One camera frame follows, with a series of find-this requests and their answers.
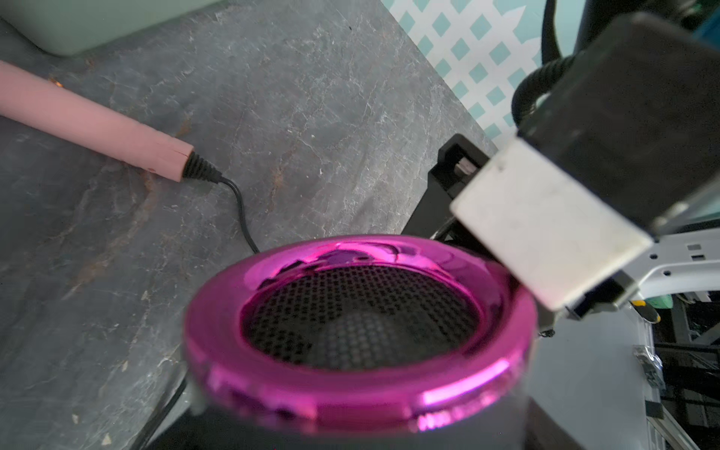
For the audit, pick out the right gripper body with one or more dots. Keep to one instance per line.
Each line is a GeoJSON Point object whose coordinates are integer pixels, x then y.
{"type": "Point", "coordinates": [457, 163]}

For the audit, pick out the black magenta hair dryer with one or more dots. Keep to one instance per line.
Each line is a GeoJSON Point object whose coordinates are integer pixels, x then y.
{"type": "Point", "coordinates": [362, 342]}

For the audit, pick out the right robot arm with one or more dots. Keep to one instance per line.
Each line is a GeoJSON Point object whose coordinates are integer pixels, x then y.
{"type": "Point", "coordinates": [689, 258]}

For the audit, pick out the green clear-lid storage box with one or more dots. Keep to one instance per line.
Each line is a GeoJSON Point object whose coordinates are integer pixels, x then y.
{"type": "Point", "coordinates": [69, 27]}

